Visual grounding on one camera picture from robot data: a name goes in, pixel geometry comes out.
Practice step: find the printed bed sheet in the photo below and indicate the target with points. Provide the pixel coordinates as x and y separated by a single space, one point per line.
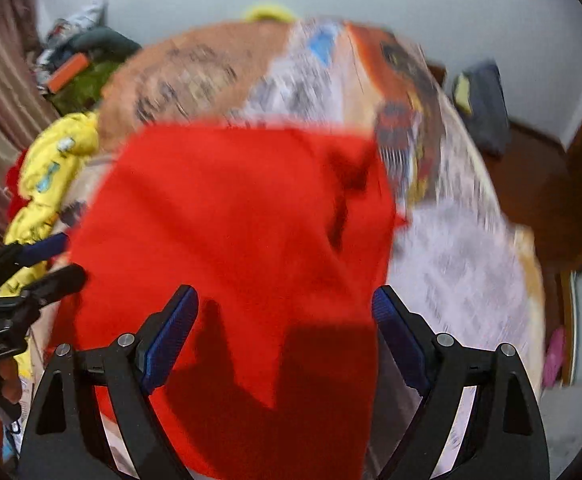
471 270

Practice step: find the dark teal cloth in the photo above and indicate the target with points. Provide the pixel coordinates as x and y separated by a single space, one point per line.
111 40

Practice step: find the yellow printed garment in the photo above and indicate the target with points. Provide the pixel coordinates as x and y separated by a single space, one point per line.
51 160

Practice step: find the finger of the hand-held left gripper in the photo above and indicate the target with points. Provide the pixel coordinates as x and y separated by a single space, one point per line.
46 246
58 280

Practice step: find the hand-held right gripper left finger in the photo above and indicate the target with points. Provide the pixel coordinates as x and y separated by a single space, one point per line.
171 340

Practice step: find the clutter pile with orange item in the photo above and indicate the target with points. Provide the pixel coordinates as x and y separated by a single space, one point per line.
78 17

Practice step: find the dark grey bag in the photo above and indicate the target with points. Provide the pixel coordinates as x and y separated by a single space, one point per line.
488 105

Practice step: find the small yellow cloth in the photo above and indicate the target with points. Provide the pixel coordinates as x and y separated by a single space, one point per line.
462 91

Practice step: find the dark red cloth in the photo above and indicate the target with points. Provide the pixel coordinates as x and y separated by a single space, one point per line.
16 180

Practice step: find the orange box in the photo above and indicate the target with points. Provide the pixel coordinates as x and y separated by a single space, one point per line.
68 72

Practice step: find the pink slipper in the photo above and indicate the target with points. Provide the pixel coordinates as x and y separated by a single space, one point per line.
553 355

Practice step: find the red jacket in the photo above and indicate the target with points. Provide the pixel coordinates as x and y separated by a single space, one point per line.
221 220

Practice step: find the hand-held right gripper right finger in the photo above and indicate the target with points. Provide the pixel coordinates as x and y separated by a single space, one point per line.
401 340

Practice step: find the green cloth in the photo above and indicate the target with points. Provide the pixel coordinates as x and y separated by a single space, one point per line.
83 87

